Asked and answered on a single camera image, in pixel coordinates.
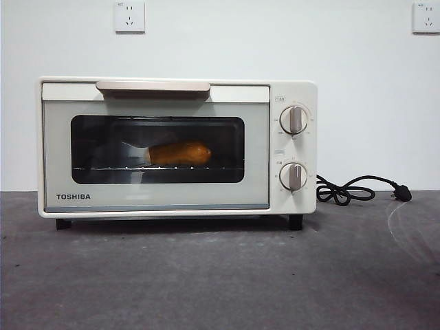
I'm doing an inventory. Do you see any yellow corn cob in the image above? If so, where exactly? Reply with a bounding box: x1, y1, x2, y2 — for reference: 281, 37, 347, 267
146, 140, 212, 166

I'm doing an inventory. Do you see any glass oven door with handle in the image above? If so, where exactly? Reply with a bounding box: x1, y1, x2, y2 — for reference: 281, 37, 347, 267
41, 80, 271, 210

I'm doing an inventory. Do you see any cream Toshiba toaster oven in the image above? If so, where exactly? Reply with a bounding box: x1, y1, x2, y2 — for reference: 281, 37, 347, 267
37, 76, 318, 230

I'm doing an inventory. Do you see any cream round oven knob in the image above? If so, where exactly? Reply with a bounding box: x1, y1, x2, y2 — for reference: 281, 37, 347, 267
279, 105, 309, 135
279, 162, 308, 192

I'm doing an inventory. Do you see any metal wire oven rack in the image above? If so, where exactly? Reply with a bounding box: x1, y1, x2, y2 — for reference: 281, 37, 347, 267
73, 157, 243, 172

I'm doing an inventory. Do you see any white wall socket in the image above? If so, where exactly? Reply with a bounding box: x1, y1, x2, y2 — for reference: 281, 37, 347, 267
412, 1, 440, 35
115, 1, 146, 34

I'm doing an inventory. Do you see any black power cable with plug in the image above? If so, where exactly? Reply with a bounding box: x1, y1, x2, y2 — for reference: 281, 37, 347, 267
316, 173, 413, 204

